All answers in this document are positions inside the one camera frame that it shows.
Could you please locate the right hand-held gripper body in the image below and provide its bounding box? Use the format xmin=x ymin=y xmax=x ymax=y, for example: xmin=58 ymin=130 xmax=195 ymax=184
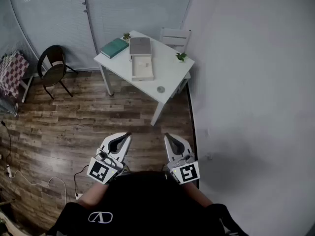
xmin=167 ymin=151 xmax=200 ymax=185

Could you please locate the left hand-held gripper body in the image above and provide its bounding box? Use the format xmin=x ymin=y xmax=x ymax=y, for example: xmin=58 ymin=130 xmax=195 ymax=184
xmin=86 ymin=148 xmax=125 ymax=185

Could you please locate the person's right forearm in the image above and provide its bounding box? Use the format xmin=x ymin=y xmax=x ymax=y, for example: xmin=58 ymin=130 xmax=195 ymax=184
xmin=183 ymin=182 xmax=214 ymax=208

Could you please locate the person's left forearm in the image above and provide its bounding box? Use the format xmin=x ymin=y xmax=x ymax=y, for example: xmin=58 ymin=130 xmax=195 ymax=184
xmin=77 ymin=180 xmax=110 ymax=210

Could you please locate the person's black shirt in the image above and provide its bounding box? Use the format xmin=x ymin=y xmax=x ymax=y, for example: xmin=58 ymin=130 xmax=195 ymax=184
xmin=46 ymin=170 xmax=249 ymax=236

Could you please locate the white table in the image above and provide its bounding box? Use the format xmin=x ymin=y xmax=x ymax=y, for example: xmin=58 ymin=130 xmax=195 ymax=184
xmin=93 ymin=30 xmax=195 ymax=127

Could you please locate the black round-back chair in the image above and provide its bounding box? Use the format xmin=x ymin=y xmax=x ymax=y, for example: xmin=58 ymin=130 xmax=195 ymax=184
xmin=36 ymin=44 xmax=79 ymax=100

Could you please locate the small green potted plant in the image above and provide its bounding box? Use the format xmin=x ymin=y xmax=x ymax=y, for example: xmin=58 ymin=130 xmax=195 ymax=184
xmin=175 ymin=52 xmax=189 ymax=63

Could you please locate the teal book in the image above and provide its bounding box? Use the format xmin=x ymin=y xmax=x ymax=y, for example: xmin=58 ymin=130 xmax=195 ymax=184
xmin=99 ymin=37 xmax=130 ymax=59

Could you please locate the white slatted chair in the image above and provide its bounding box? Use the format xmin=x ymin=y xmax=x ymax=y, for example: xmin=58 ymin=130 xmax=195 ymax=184
xmin=159 ymin=27 xmax=192 ymax=99

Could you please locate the checkered cloth covered table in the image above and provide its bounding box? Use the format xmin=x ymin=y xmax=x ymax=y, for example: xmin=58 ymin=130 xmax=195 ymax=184
xmin=0 ymin=50 xmax=34 ymax=103

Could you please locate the black cable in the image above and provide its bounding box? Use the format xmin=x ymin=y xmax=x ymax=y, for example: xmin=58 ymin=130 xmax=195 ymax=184
xmin=73 ymin=165 xmax=90 ymax=197

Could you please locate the white cable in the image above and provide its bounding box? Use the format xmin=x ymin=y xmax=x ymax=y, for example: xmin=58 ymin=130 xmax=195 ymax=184
xmin=9 ymin=170 xmax=83 ymax=200

